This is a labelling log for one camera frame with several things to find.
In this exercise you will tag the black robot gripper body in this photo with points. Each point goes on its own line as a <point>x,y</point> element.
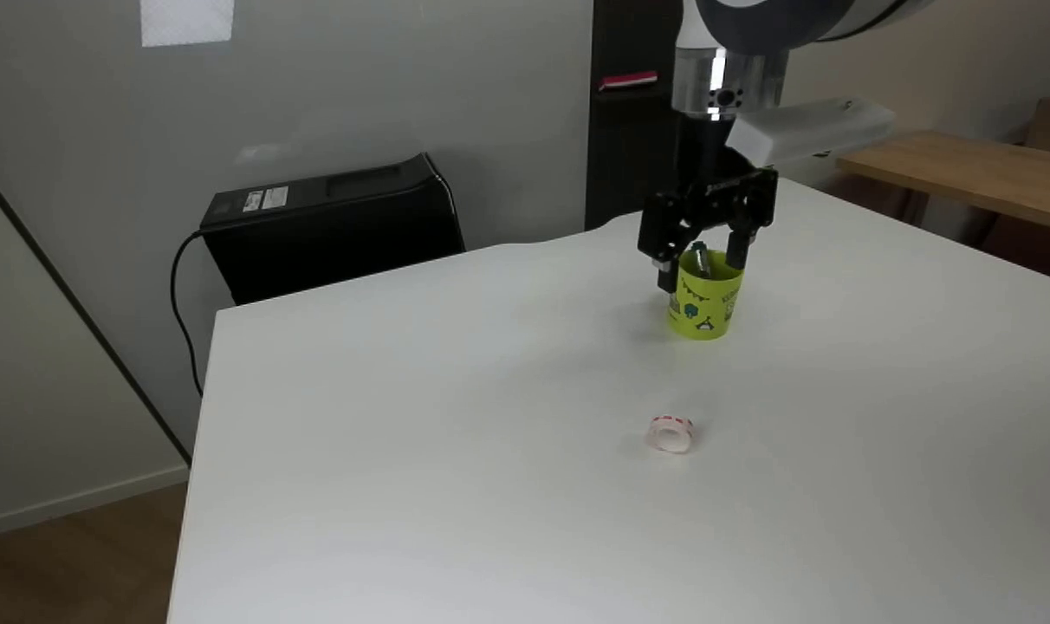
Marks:
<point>702,174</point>

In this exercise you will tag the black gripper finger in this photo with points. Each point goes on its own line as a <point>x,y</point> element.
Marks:
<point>665,266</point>
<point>743,246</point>

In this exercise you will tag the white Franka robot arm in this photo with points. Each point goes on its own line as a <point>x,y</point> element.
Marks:
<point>778,21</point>

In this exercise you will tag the lime green mug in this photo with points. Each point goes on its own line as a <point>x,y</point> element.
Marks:
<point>703,307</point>

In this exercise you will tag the dark tall cabinet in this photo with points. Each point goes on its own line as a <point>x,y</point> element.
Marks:
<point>628,142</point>

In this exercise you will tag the pink item on cabinet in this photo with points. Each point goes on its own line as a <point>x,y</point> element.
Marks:
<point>628,80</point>

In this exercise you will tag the small white tape roll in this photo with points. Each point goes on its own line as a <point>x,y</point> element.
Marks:
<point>669,435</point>

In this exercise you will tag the wooden side table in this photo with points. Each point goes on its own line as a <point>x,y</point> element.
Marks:
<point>986,174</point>

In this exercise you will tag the large black box unit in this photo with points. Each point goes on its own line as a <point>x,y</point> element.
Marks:
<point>328,229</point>

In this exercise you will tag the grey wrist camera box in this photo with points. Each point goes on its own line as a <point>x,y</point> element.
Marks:
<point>805,131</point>

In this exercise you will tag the white paper sheet on wall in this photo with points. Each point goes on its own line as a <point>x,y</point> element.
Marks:
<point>184,21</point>

